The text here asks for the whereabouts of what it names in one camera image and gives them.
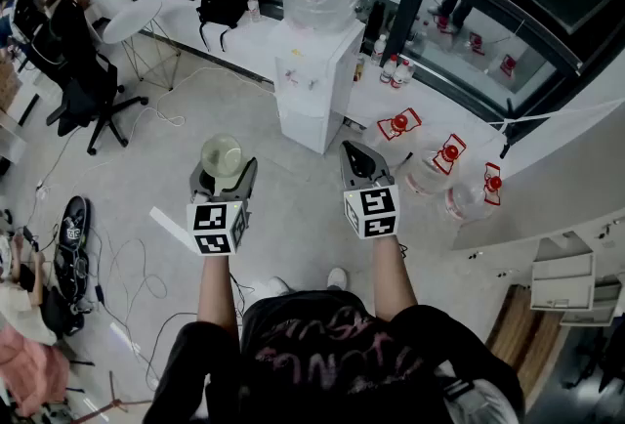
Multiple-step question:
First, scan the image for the clear plastic cup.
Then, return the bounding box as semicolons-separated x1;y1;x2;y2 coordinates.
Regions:
200;133;244;180

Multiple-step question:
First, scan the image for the white drawer unit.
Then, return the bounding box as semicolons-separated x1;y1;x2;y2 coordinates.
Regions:
529;231;597;312

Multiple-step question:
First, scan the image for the person's white right shoe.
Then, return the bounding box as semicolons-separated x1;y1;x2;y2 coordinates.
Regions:
325;267;349;291

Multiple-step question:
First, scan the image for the black flask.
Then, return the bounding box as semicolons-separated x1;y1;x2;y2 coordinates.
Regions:
365;0;387;42

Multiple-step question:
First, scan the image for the black office chair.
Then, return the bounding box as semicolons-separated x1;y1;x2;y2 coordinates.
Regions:
28;0;149;156

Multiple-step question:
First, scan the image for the person's left forearm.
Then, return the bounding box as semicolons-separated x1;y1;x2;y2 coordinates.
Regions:
196;253;243;330

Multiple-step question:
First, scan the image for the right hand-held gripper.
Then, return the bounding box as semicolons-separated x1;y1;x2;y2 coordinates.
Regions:
340;140;401;241

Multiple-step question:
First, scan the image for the round white side table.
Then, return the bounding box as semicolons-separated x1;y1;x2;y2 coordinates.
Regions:
102;0;182;92

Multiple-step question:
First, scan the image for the person's right forearm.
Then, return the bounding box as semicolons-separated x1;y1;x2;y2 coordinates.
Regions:
372;235;420;323

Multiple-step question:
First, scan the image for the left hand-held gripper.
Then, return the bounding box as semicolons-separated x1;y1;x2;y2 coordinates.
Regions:
187;156;259;257

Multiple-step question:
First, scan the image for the black skateboard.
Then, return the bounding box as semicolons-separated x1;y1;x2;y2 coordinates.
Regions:
52;195;93;306

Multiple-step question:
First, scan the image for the person's black printed shirt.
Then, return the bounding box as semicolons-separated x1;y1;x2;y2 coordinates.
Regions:
146;289;526;424

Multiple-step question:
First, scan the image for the white water dispenser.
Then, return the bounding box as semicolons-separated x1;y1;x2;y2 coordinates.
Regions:
267;19;366;155

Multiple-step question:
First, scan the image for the wooden floor panel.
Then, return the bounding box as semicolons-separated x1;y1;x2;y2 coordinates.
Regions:
485;283;570;394

